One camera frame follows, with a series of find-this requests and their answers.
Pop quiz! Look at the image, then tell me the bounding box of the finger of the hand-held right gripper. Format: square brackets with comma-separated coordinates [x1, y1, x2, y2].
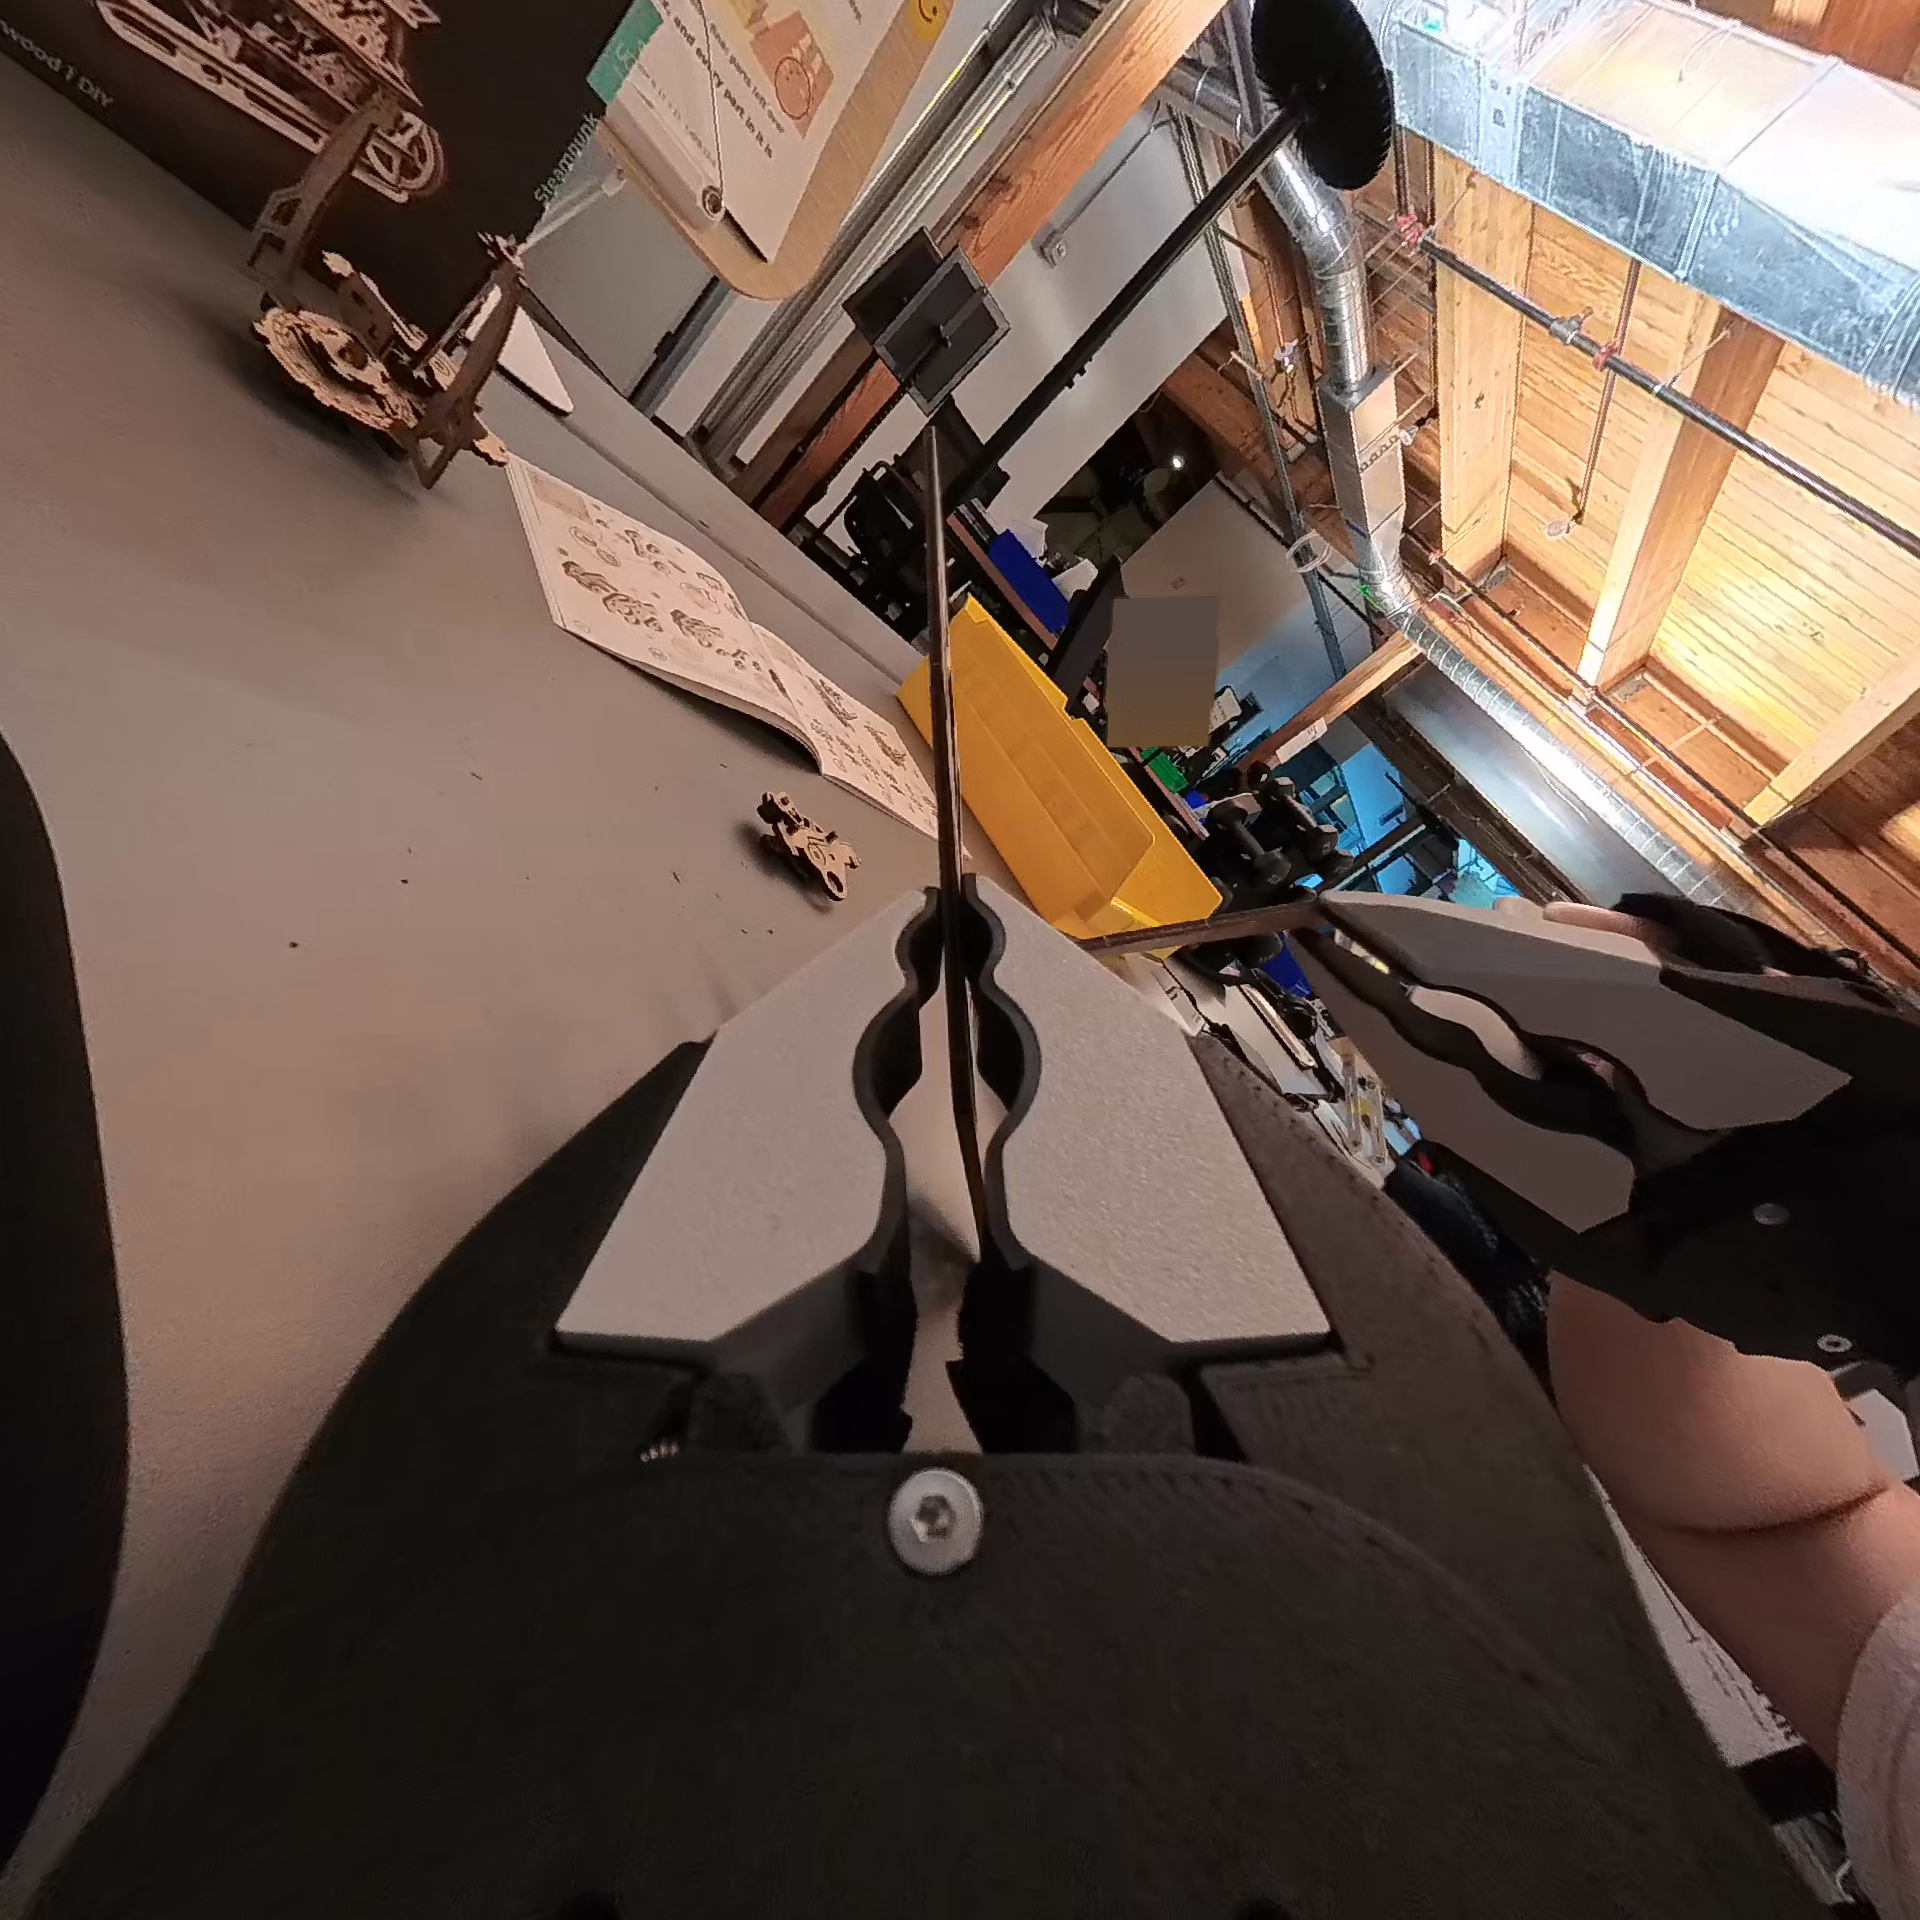
[1292, 934, 1640, 1236]
[1317, 889, 1853, 1134]

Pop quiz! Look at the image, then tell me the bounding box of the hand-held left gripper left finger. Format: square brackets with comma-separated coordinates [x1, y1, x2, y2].
[552, 889, 950, 1454]

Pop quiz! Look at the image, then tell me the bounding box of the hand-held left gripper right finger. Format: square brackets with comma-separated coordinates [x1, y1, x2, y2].
[964, 875, 1339, 1454]

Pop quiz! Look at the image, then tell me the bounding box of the thin wooden stick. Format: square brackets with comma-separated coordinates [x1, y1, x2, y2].
[1078, 897, 1329, 957]

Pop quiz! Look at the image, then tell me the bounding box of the small wooden gear assembly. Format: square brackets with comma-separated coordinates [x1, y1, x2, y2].
[754, 793, 863, 901]

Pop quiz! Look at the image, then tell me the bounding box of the laser-cut wooden parts sheet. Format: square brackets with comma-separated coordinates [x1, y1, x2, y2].
[923, 425, 1004, 1270]

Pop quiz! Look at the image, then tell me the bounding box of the person's right forearm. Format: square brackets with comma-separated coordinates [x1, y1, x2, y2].
[1546, 1274, 1920, 1772]

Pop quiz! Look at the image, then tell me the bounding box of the partly built wooden model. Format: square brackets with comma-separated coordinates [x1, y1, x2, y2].
[245, 88, 529, 494]

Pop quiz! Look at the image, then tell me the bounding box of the black model kit box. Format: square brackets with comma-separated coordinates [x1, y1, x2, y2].
[0, 0, 665, 324]

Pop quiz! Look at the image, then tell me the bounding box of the person's right hand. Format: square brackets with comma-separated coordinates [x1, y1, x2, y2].
[1542, 899, 1668, 961]

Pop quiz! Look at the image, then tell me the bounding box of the black dumbbell rack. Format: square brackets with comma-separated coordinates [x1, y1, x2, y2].
[1192, 759, 1359, 901]

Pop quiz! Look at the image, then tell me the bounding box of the yellow plastic bin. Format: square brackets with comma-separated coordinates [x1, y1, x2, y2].
[897, 596, 1223, 938]

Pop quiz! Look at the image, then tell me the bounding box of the open instruction booklet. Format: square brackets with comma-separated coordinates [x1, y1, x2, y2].
[504, 455, 944, 837]

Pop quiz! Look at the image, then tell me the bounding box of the blue storage bin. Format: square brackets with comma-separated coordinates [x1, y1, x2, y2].
[981, 528, 1081, 639]

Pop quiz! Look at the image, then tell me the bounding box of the black wrist rest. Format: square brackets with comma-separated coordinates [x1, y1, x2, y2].
[0, 736, 134, 1824]

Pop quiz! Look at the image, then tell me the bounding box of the white desk stand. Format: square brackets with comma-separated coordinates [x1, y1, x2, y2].
[487, 293, 579, 422]

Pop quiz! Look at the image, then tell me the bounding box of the black square mounting plate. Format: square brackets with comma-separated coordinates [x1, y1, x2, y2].
[840, 229, 1012, 418]

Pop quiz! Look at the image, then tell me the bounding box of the black round ribbed fixture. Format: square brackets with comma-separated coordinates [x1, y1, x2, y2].
[1248, 0, 1399, 191]

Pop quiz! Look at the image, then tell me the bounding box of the foil-wrapped rectangular duct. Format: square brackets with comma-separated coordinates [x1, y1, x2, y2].
[1373, 0, 1920, 400]

